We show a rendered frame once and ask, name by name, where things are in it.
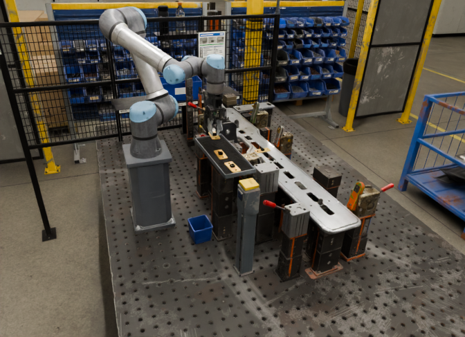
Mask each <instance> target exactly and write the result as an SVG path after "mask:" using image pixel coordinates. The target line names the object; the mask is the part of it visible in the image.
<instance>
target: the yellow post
mask: <svg viewBox="0 0 465 337"><path fill-rule="evenodd" d="M263 12H264V0H247V13H246V14H247V15H258V14H263ZM260 21H261V24H262V23H263V18H262V20H261V18H258V23H259V24H258V28H257V24H255V36H254V32H248V40H247V39H246V42H245V46H247V42H248V46H250V39H249V38H250V33H251V38H253V37H254V38H259V32H260V31H256V30H260ZM246 31H251V24H249V28H248V19H246ZM261 37H262V31H261V32H260V42H259V39H254V45H256V40H257V45H261V44H262V38H261ZM255 51H256V46H254V48H253V46H250V52H251V54H250V53H248V55H247V53H245V58H244V59H245V60H246V56H247V59H248V60H249V59H250V66H252V62H253V66H254V65H255V67H257V66H256V65H260V59H259V63H258V60H256V62H255V60H251V59H252V58H253V53H252V52H255ZM259 51H260V53H259V58H260V55H261V46H257V51H256V52H259ZM256 59H258V53H256ZM248 72H249V79H251V73H252V71H248ZM248 72H247V74H246V79H248ZM254 75H255V78H259V71H258V74H257V73H252V79H253V80H252V85H254ZM245 85H246V86H248V85H251V80H249V84H248V80H247V81H245V80H244V86H245ZM256 86H257V95H256ZM258 86H259V85H254V97H257V96H258ZM248 97H249V98H248ZM243 98H248V104H250V98H253V92H251V96H250V92H248V93H246V97H245V93H243ZM253 103H255V98H253Z"/></svg>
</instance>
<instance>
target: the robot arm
mask: <svg viewBox="0 0 465 337"><path fill-rule="evenodd" d="M146 25H147V20H146V17H145V15H144V14H143V12H142V11H141V10H140V9H138V8H136V7H130V6H126V7H124V8H114V9H108V10H105V11H104V12H103V13H102V14H101V16H100V19H99V27H100V31H101V32H102V34H103V35H104V36H105V37H106V38H107V39H108V40H109V41H110V42H112V43H113V44H116V45H117V44H120V45H121V46H122V47H124V48H126V49H127V50H128V51H129V52H130V54H131V57H132V59H133V61H134V64H135V67H136V70H137V72H138V75H139V77H140V80H141V82H142V84H143V87H144V90H145V92H146V94H147V95H146V98H145V101H142V102H137V103H135V104H133V105H132V106H131V107H130V110H129V118H130V121H131V133H132V140H131V145H130V154H131V155H132V156H133V157H135V158H141V159H146V158H154V157H157V156H159V155H160V154H161V153H162V151H163V147H162V145H161V142H160V140H159V138H158V132H157V127H158V126H160V125H162V124H163V123H165V122H167V121H170V120H171V119H173V118H174V117H175V116H176V115H177V113H178V110H179V106H178V102H177V101H176V99H175V98H173V96H172V95H169V93H168V91H166V90H165V89H164V88H163V85H162V84H161V80H160V78H159V76H158V73H157V70H158V71H160V72H161V73H162V74H163V77H164V79H165V80H166V82H167V83H169V84H178V83H181V82H182V81H184V80H187V79H189V78H192V77H194V76H196V75H199V76H203V77H207V92H208V96H210V97H209V98H208V99H207V100H205V104H206V111H204V112H205V113H204V120H205V122H206V125H207V128H208V131H209V132H210V134H211V135H212V136H213V131H212V128H213V127H212V124H213V120H216V122H217V124H216V130H215V131H216V135H218V134H219V132H220V131H222V130H223V127H222V122H223V120H224V119H225V120H226V116H225V112H226V108H225V107H224V106H223V104H222V103H221V99H223V95H224V86H225V85H226V84H224V72H225V64H224V57H223V56H222V55H218V54H211V55H208V56H207V59H206V58H201V57H195V56H185V57H183V59H182V60H181V62H178V61H176V60H175V59H174V58H172V57H170V56H169V55H168V54H166V53H164V52H163V51H162V50H160V49H159V48H157V47H155V46H154V45H153V44H151V43H149V42H148V41H146V40H145V36H146V32H145V29H146V27H147V26H146Z"/></svg>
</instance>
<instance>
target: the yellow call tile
mask: <svg viewBox="0 0 465 337"><path fill-rule="evenodd" d="M239 184H240V185H241V186H242V187H243V189H245V190H251V189H255V188H258V187H259V184H258V183H257V182H256V181H255V180H254V179H253V178H250V179H244V180H240V181H239Z"/></svg>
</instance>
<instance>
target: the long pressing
mask: <svg viewBox="0 0 465 337"><path fill-rule="evenodd" d="M226 117H227V118H228V117H229V120H230V121H231V122H234V121H235V120H238V121H239V128H237V138H238V139H240V140H241V141H242V142H243V143H244V144H245V145H246V146H247V147H248V148H249V149H248V150H247V152H246V153H251V152H255V149H257V148H256V147H255V146H254V145H253V144H252V143H253V142H255V143H257V144H258V145H259V146H260V147H261V148H266V147H267V148H269V149H270V151H269V152H266V153H268V154H269V155H270V156H271V157H272V158H273V159H275V161H270V160H268V159H267V157H265V155H263V153H264V152H262V153H257V152H255V153H256V154H257V155H258V156H262V157H263V158H264V160H265V162H266V163H267V162H273V163H279V164H280V165H281V166H282V167H283V169H280V173H279V180H278V187H279V188H280V189H281V190H282V191H283V192H284V193H285V194H286V195H287V197H288V198H290V200H292V202H294V203H299V202H303V204H304V205H305V206H306V207H308V209H310V215H309V218H310V220H312V222H313V223H314V224H315V225H317V227H319V229H321V230H322V231H323V232H324V233H327V234H337V233H341V232H343V231H346V230H350V229H352V228H357V227H359V226H360V225H361V220H360V219H359V218H358V217H357V216H356V215H355V214H354V213H353V212H351V211H350V210H349V209H348V208H346V207H345V206H344V205H343V204H342V203H341V202H339V201H338V200H337V199H336V198H335V197H333V196H332V195H331V194H330V193H328V191H326V190H325V189H324V188H323V187H322V186H321V185H319V184H318V183H317V182H316V181H314V180H313V179H312V178H311V177H310V176H309V175H308V174H306V173H305V172H304V171H303V170H301V169H300V168H299V167H298V166H297V165H296V164H295V163H293V162H292V161H291V160H290V159H289V158H287V157H286V156H285V155H284V154H283V153H282V152H281V151H279V150H278V149H277V148H276V147H274V146H273V145H272V144H271V143H269V142H268V141H267V140H266V139H265V138H264V137H263V136H261V134H260V131H259V129H258V128H256V127H255V126H254V125H253V124H252V123H250V122H249V121H248V120H247V119H245V117H243V116H242V115H241V114H240V113H238V112H237V111H236V110H235V109H233V108H226ZM239 131H243V132H244V133H245V134H241V133H239ZM245 136H249V137H250V138H251V139H252V140H247V139H246V138H245ZM283 172H289V173H290V174H291V175H292V176H293V177H294V179H290V178H289V177H287V176H286V175H285V174H284V173H283ZM286 182H287V183H286ZM295 182H300V183H301V184H302V185H303V186H304V187H305V188H306V190H301V189H300V188H299V187H298V186H297V185H296V184H295ZM308 193H312V194H313V195H314V196H315V197H317V198H318V199H323V204H322V205H319V204H318V202H315V201H313V200H312V199H311V198H310V197H309V196H308V195H307V194H308ZM321 206H327V207H328V209H330V210H331V211H332V212H333V213H334V215H328V214H327V213H326V212H325V211H324V210H323V209H322V208H321Z"/></svg>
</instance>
